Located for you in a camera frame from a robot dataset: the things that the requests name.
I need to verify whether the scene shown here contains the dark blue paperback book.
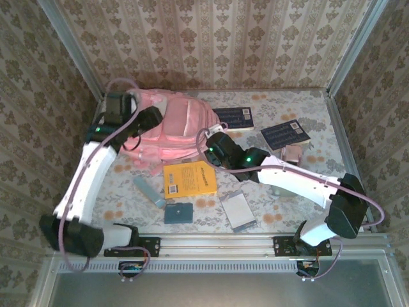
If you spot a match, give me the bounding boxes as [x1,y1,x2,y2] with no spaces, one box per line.
[212,107,255,132]
[260,119,313,152]

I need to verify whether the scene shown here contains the pink backpack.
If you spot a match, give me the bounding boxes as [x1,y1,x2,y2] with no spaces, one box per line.
[120,89,224,177]

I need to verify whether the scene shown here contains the yellow book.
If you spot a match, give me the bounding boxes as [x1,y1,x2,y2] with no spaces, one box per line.
[162,161,219,200]

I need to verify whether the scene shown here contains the white notebook with blue edges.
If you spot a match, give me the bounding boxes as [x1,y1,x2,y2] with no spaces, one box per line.
[220,190,258,233]

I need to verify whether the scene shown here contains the teal card wallet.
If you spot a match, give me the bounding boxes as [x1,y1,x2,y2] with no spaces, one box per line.
[164,203,194,224]

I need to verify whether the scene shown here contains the floral tablecloth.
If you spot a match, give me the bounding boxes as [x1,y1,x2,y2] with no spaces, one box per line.
[68,89,368,234]

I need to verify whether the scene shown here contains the grey metal panel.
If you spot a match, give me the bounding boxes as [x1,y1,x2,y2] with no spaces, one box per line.
[47,271,392,307]

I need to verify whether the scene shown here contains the black controller board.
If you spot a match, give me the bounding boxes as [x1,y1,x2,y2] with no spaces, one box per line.
[118,260,144,284]
[295,259,320,283]

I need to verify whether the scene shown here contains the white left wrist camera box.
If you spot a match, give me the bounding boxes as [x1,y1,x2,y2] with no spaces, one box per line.
[127,90,142,111]

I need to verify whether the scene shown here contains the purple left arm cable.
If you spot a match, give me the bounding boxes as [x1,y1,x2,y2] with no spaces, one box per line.
[59,77,141,273]

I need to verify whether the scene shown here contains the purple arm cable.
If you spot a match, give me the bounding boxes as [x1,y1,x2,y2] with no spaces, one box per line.
[59,77,141,273]
[196,127,385,279]

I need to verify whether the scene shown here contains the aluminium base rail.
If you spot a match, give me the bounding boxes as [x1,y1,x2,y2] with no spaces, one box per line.
[47,233,390,256]

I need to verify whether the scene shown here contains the aluminium frame post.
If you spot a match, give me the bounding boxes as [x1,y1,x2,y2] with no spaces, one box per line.
[326,0,384,95]
[36,0,106,98]

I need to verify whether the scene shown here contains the perforated cable duct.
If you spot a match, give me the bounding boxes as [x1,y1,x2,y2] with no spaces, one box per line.
[57,259,320,273]

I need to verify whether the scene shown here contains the aluminium side rail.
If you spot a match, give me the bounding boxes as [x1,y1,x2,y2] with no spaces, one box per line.
[324,89,376,233]

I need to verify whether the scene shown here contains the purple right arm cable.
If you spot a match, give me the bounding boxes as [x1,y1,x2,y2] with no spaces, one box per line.
[196,127,385,279]

